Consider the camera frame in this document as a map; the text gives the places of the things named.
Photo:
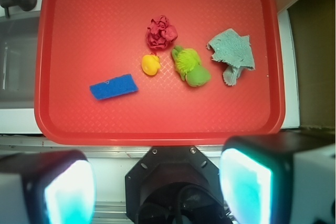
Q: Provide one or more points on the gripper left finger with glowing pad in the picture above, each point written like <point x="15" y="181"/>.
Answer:
<point x="49" y="187"/>

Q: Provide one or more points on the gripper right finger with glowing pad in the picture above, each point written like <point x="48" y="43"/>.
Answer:
<point x="287" y="177"/>

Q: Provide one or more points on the blue cloth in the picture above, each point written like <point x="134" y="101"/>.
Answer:
<point x="114" y="87"/>

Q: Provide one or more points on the grey-green cloth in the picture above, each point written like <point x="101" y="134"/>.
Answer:
<point x="234" y="50"/>

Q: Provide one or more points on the crumpled red cloth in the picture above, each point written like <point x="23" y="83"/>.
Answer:
<point x="160" y="33"/>

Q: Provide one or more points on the red plastic tray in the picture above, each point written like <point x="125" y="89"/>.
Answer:
<point x="85" y="42"/>

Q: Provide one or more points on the green fuzzy toy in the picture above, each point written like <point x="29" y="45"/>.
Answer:
<point x="189" y="66"/>

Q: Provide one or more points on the yellow rubber duck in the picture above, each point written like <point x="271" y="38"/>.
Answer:
<point x="150" y="64"/>

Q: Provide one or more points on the white sink basin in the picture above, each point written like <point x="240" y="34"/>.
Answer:
<point x="19" y="36"/>

